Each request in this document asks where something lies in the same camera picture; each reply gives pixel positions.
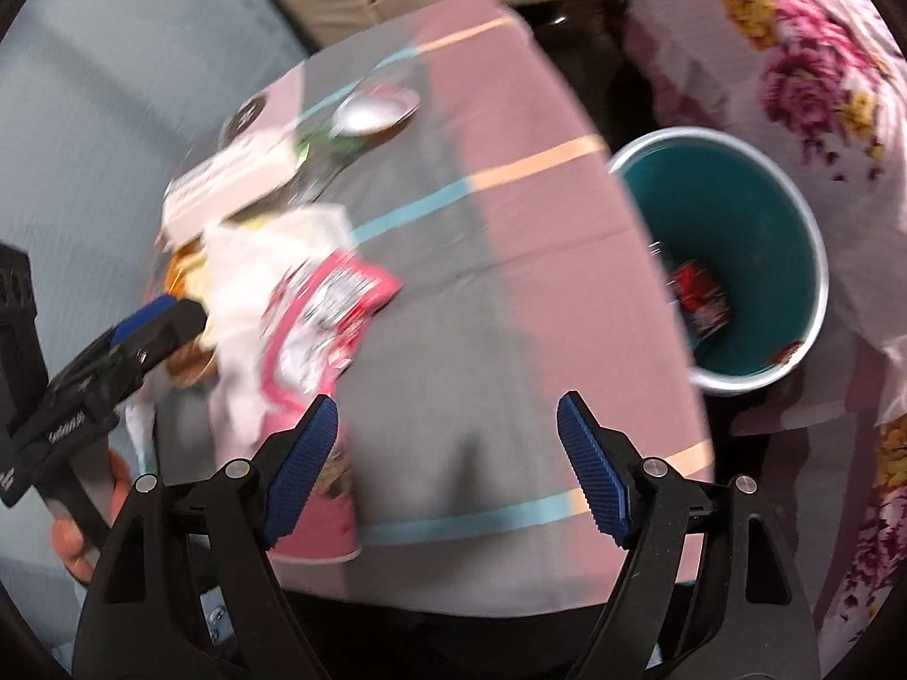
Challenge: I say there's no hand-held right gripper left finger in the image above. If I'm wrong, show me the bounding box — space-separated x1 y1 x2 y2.
71 393 341 680

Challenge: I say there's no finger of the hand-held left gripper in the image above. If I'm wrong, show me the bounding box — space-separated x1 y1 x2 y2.
14 297 208 472

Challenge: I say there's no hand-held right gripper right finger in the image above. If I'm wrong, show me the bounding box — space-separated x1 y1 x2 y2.
556 391 823 680

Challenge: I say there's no orange chocolate snack packet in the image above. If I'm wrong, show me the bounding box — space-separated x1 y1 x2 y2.
164 244 221 390

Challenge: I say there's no white tissue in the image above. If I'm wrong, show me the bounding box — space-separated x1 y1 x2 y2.
202 205 355 440

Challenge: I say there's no pink white snack packet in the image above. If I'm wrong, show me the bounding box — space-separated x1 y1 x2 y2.
258 249 405 405

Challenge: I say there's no red dark snack packet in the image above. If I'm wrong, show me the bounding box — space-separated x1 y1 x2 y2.
669 258 731 337

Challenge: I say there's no clear green plastic wrapper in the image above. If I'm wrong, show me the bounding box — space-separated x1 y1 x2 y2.
287 120 370 206

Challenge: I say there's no teal bin with white rim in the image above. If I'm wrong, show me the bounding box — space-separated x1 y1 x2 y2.
608 126 830 398

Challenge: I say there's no person's left hand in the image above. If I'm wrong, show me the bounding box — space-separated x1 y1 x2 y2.
51 449 135 585

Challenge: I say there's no white cardboard box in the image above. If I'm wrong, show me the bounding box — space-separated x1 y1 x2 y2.
163 134 299 245

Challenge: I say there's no patchwork pink grey tablecloth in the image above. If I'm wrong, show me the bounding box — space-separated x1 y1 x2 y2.
138 0 717 614

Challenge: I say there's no round foil lidded cup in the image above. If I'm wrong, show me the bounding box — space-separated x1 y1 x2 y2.
332 83 422 137

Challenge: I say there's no floral pink pillow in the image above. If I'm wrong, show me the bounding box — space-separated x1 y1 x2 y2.
581 0 907 674

